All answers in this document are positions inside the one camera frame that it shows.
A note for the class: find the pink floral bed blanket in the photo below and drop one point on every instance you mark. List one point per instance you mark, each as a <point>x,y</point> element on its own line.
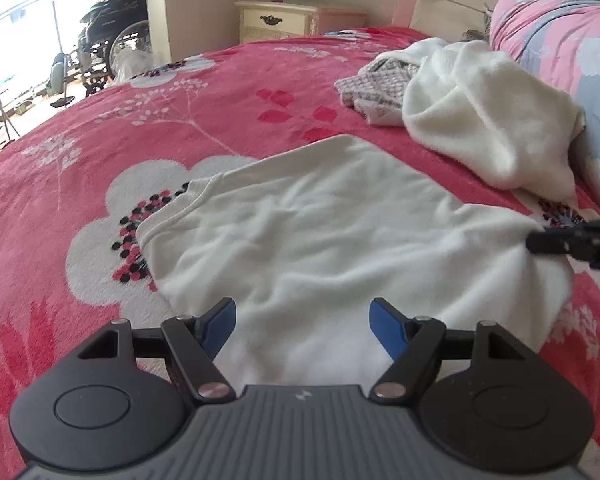
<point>68,264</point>

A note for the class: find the cream bedside nightstand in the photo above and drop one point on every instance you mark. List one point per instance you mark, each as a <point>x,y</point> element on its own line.
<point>260,20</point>

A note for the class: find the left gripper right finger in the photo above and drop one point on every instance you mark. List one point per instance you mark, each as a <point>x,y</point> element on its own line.
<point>482,396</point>

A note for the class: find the black wheelchair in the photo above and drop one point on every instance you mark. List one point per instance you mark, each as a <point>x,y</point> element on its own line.
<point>109,27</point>

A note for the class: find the checked knit garment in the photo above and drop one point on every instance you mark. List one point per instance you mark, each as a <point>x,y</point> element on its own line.
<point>376,92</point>

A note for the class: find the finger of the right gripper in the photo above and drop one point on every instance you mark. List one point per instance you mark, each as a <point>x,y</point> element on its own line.
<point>581,241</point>

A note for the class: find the pink grey floral quilt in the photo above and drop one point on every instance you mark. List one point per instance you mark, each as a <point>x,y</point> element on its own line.
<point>559,42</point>

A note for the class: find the white bear sweatshirt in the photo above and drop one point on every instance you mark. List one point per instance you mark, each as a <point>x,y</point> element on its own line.
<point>304,241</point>

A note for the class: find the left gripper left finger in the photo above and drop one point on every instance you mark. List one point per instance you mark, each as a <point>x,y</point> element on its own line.
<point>123,394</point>

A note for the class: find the white fluffy garment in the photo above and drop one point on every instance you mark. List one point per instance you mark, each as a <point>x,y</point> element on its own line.
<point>482,109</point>

